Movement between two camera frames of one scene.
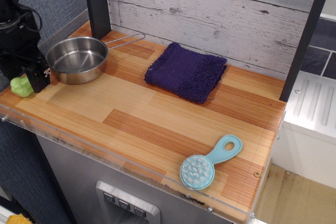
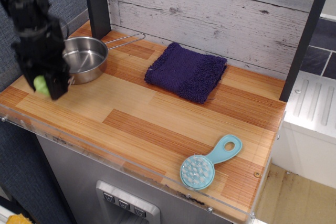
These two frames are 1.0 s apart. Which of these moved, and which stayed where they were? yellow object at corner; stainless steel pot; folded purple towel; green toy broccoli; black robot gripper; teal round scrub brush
Moved: green toy broccoli; black robot gripper
Stayed: stainless steel pot; yellow object at corner; teal round scrub brush; folded purple towel
